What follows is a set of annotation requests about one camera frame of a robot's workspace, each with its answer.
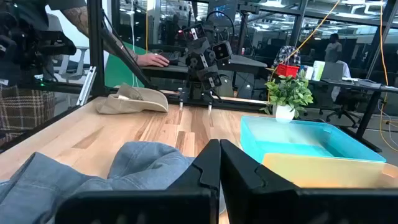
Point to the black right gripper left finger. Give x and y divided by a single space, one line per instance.
192 202

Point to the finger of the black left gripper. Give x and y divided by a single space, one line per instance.
210 105
181 104

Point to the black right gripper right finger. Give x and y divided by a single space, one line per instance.
280 205

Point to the beige cap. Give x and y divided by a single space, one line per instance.
133 104

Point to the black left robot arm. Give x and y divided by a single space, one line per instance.
202 53

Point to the dark grey desk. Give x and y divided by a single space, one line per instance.
164 71
242 63

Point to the person's hand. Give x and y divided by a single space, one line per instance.
154 59

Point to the orange plastic bin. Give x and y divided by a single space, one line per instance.
326 171

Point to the green board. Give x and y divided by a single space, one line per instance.
119 68

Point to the teal plastic bin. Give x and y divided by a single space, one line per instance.
311 137

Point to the green plant in white pot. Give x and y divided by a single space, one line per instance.
289 90

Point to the red basket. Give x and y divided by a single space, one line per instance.
287 71

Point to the plaid cloth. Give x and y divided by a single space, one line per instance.
287 54

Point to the white office chair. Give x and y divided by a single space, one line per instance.
77 62

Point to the black office chair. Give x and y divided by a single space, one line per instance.
342 105

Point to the person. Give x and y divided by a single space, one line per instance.
21 109
333 49

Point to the black office desk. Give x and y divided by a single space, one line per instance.
367 85

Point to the black bulky device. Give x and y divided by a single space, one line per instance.
31 46

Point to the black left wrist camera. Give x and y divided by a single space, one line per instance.
221 49

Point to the silver metal bracket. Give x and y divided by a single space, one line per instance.
86 85

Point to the black aluminium frame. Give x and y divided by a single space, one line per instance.
95 46

